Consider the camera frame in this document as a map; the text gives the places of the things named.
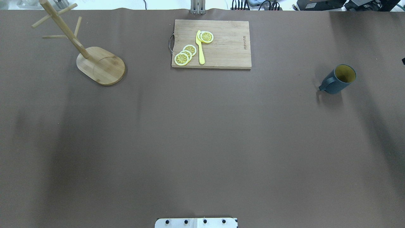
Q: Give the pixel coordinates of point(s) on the dark blue mug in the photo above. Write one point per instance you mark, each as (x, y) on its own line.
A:
(338, 79)

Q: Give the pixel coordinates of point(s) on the wooden cup storage rack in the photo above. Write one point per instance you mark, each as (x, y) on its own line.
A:
(100, 65)

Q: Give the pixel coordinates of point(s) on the lemon slice middle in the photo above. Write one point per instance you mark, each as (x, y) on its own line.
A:
(188, 53)

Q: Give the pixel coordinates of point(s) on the lemon slice back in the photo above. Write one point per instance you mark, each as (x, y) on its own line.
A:
(190, 48)

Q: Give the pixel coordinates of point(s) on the wooden cutting board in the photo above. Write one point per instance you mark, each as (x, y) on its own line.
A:
(230, 48)

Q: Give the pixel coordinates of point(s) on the yellow plastic knife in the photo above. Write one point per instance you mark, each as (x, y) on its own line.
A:
(200, 48)

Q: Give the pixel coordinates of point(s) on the lemon slice by knife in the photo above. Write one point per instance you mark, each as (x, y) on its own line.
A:
(205, 37)

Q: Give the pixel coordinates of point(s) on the metal frame post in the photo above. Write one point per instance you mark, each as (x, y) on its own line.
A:
(197, 7)

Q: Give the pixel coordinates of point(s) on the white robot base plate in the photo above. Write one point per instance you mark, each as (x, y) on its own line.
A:
(196, 223)

